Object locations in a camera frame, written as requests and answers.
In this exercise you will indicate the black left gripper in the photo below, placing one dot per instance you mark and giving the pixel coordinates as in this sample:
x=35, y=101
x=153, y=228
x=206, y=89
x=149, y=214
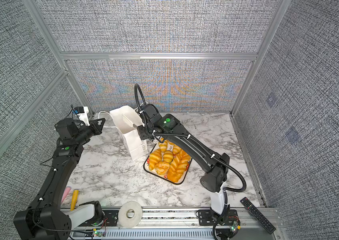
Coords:
x=96, y=128

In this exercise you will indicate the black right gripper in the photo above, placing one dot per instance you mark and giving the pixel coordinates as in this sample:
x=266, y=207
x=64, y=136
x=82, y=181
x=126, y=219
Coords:
x=141, y=130

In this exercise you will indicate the white paper gift bag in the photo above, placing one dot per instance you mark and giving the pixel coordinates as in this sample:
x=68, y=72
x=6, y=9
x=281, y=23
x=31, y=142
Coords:
x=123, y=119

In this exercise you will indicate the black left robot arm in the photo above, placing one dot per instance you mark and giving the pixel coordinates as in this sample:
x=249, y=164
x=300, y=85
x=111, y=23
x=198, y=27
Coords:
x=43, y=219

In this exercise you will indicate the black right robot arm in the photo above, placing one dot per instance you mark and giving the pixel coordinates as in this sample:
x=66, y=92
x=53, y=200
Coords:
x=154, y=126

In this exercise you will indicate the small croissant centre of tray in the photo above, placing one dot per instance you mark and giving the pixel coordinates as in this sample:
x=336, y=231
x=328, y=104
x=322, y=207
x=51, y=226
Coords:
x=168, y=156

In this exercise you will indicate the white rectangular black-rimmed tray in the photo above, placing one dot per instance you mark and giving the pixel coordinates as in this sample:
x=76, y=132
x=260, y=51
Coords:
x=164, y=177

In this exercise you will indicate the round bun bottom left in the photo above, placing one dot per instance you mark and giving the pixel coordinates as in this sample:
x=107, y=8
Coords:
x=162, y=167

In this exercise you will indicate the purple plastic fork toy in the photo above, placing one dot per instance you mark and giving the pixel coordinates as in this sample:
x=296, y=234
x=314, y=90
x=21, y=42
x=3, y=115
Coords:
x=65, y=193

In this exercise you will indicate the yellow plastic scoop toy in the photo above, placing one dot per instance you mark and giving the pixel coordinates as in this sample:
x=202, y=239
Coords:
x=74, y=199

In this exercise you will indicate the white tape roll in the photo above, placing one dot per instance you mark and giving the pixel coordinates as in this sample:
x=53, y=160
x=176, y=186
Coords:
x=130, y=214

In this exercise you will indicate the small green circuit board left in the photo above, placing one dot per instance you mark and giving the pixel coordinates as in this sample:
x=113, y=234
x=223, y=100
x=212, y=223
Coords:
x=98, y=233

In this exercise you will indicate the small circuit board right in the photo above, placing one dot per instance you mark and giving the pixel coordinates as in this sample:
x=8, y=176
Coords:
x=233, y=229

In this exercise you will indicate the black tv remote control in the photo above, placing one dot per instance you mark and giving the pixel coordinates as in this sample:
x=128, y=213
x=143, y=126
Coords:
x=264, y=222

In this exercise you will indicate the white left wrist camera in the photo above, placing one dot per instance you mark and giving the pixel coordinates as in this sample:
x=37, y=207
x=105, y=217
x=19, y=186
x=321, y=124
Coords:
x=83, y=114

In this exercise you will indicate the aluminium front rail frame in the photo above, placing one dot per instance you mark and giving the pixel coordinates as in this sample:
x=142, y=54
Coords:
x=182, y=224

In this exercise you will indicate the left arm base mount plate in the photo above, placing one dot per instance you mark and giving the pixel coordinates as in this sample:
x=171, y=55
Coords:
x=109, y=218

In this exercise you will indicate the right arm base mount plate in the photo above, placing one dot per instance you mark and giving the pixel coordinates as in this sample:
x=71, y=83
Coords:
x=208, y=218

